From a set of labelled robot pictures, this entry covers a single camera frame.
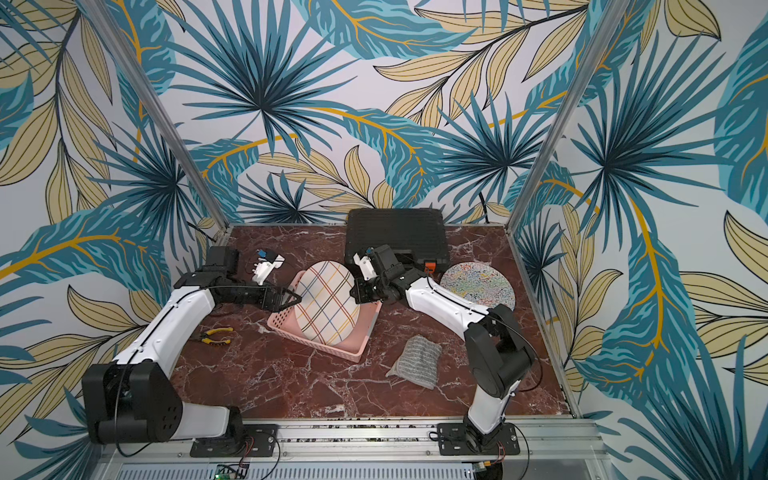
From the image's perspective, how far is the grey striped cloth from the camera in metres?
0.83

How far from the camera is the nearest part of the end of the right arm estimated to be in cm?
65

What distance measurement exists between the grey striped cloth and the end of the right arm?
0.21 m
